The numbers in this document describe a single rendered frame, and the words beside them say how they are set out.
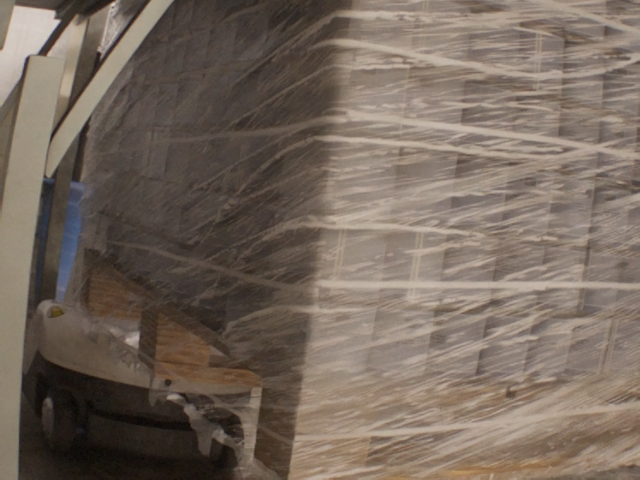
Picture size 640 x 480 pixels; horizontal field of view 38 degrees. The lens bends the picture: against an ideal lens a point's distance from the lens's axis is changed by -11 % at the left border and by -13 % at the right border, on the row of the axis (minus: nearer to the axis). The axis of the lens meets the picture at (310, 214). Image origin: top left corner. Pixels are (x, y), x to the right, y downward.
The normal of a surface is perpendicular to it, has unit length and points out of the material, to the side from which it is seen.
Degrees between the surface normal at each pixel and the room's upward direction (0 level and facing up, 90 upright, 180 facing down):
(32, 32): 90
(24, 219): 90
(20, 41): 90
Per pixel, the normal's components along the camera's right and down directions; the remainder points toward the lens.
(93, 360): -0.07, 0.02
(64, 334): -0.18, -0.59
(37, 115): 0.40, 0.08
